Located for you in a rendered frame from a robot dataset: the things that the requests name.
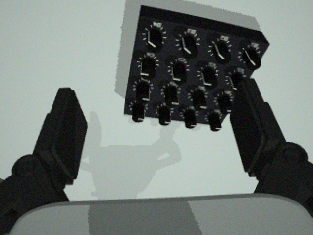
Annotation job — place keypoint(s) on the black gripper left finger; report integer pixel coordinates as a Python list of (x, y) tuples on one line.
[(40, 178)]

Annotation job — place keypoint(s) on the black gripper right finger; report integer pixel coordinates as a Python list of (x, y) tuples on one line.
[(280, 167)]

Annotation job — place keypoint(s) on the black knob box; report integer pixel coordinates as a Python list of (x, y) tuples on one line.
[(196, 46)]

